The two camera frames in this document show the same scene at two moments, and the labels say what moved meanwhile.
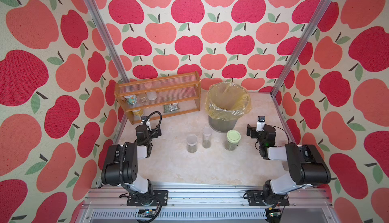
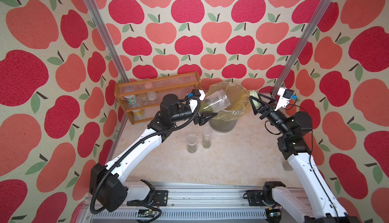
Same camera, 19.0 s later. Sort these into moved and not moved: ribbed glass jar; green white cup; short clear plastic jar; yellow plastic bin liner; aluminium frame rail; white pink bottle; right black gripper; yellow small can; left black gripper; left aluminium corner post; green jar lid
Moved: right black gripper; ribbed glass jar; left black gripper; green jar lid
Not moved: yellow plastic bin liner; aluminium frame rail; left aluminium corner post; white pink bottle; short clear plastic jar; yellow small can; green white cup
